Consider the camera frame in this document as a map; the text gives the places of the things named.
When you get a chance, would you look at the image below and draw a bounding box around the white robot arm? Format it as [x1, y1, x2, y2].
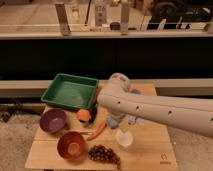
[97, 73, 213, 138]

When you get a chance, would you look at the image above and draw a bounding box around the blue grey cloth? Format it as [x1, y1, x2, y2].
[106, 114, 146, 129]

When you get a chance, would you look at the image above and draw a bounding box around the orange round fruit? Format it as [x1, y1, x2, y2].
[77, 109, 90, 122]

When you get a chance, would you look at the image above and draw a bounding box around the white cup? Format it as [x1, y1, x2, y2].
[115, 129, 134, 148]

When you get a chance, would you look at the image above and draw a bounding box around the dark grape bunch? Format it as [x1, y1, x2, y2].
[88, 145, 121, 169]

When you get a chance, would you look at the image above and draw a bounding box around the green plastic tray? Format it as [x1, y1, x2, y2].
[41, 73, 99, 110]

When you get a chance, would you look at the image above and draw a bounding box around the orange bowl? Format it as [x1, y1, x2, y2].
[57, 131, 86, 160]

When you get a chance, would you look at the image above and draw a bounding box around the dark eggplant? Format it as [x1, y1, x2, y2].
[89, 103, 98, 123]

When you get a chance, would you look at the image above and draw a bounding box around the purple bowl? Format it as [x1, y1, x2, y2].
[40, 108, 67, 134]

